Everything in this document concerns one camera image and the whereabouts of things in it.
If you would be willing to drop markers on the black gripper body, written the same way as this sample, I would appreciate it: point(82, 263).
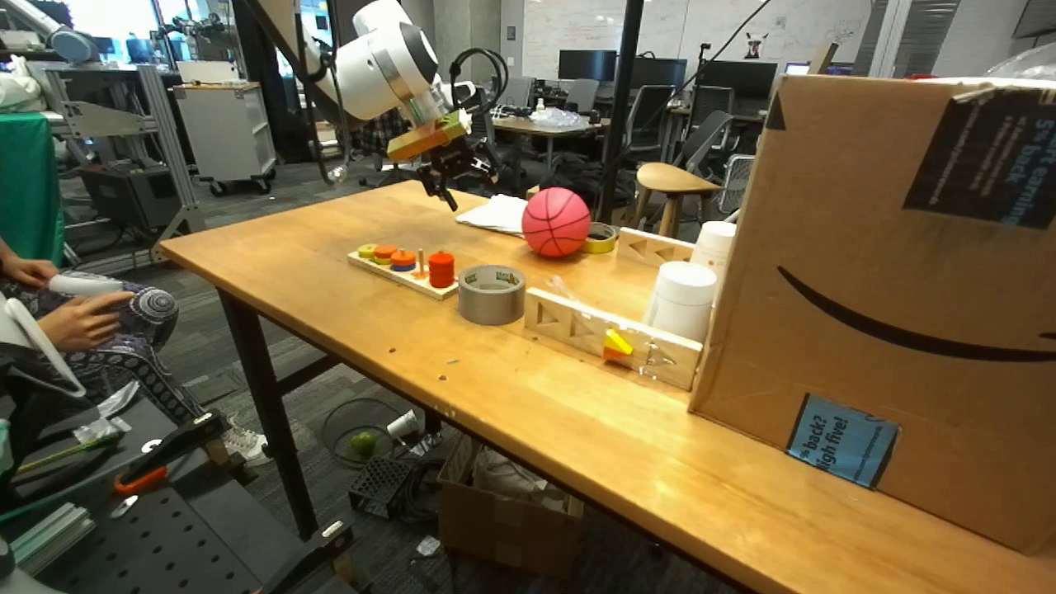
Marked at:
point(459, 164)

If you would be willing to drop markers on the red mini basketball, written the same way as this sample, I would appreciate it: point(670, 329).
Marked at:
point(556, 223)

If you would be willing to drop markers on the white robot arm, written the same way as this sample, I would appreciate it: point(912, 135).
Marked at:
point(379, 66)

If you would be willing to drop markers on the person's right hand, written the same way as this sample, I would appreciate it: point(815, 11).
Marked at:
point(82, 322)

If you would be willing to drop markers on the person's left hand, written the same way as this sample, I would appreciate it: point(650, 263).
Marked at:
point(28, 269)

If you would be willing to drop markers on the white folded cloth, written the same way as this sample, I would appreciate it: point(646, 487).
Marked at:
point(495, 216)

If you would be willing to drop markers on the red stacking cylinder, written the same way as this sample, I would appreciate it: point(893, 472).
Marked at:
point(439, 269)

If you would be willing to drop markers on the white tray with food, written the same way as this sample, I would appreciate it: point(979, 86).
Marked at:
point(401, 275)

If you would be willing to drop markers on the round office table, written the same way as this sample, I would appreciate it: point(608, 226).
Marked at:
point(550, 124)

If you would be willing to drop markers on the yellow tape roll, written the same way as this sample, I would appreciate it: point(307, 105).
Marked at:
point(602, 240)

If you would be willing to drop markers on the black vertical pole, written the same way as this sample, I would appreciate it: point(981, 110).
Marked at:
point(617, 101)

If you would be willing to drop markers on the round wooden stool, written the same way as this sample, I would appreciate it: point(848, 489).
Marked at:
point(674, 179)

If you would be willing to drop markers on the yellow orange toy blocks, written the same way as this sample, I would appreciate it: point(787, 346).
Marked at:
point(617, 349)

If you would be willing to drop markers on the white cabinet cart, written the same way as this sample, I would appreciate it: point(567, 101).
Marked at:
point(226, 135)

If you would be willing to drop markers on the white paper cup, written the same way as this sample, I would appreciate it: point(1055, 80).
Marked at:
point(682, 303)
point(718, 244)

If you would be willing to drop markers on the green ball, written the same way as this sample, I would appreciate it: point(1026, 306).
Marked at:
point(364, 445)

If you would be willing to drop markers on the open cardboard box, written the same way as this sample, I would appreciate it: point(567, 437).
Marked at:
point(505, 530)

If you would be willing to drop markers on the patterned trouser legs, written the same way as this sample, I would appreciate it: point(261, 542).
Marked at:
point(137, 340)

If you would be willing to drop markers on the large cardboard shipping box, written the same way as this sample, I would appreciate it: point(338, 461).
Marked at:
point(880, 253)

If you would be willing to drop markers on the green cloth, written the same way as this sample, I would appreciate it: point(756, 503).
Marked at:
point(28, 185)

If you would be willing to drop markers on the black perforated plate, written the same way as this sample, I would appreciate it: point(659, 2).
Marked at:
point(167, 545)

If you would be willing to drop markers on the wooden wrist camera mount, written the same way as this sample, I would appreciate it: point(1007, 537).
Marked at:
point(422, 140)

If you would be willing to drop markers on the grey duct tape roll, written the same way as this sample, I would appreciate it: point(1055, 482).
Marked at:
point(489, 298)

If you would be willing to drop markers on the wooden frame tray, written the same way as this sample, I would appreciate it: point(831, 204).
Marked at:
point(654, 250)

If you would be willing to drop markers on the black table leg frame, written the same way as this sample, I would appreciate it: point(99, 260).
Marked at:
point(265, 417)

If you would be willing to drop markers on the white angular frame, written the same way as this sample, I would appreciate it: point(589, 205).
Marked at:
point(45, 351)

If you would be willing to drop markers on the aluminium extrusion rail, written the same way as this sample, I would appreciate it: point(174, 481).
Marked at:
point(52, 531)

